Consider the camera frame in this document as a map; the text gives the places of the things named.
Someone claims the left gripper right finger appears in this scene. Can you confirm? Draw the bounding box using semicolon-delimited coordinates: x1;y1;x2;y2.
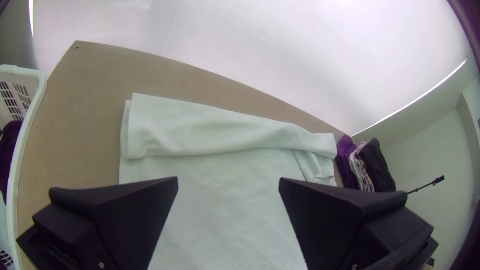
278;177;439;270

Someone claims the white t-shirt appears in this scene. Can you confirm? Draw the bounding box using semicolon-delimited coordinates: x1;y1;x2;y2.
119;92;338;270

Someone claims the white laundry basket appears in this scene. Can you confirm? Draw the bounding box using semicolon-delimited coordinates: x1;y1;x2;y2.
0;64;48;270

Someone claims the black tripod stand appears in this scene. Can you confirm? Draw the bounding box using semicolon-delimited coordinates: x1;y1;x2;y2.
406;175;446;196

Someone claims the pile of folded clothes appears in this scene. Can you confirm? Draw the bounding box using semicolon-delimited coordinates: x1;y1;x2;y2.
334;134;398;193

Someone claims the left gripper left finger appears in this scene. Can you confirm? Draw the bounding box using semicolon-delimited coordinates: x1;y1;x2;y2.
16;176;180;270

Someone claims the dark garment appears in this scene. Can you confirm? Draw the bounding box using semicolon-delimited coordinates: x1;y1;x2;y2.
0;119;24;205

